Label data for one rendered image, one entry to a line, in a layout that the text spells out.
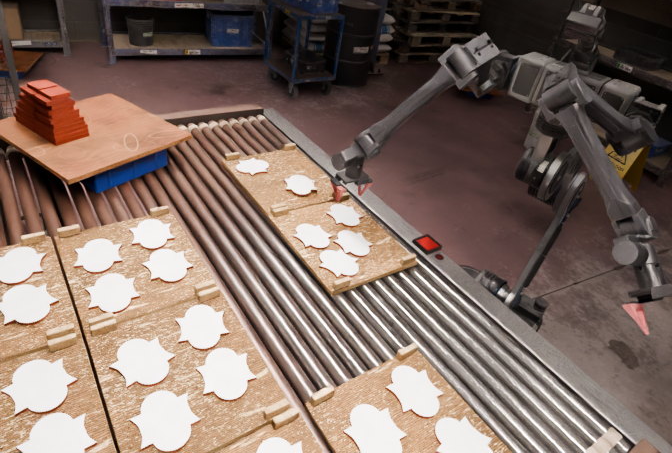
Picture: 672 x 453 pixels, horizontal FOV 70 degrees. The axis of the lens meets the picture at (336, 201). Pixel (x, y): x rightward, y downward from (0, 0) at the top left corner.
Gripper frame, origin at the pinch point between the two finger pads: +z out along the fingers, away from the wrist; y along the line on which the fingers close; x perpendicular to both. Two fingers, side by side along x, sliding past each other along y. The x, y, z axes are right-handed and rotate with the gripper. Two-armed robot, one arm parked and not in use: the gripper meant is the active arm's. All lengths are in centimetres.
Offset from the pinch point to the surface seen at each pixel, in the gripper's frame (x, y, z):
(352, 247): -17.5, -8.9, 7.2
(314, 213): 4.9, -10.3, 8.1
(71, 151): 54, -80, -3
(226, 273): -10, -50, 10
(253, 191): 25.2, -25.1, 7.9
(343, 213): 0.0, -1.0, 7.3
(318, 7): 302, 169, 12
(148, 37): 435, 41, 78
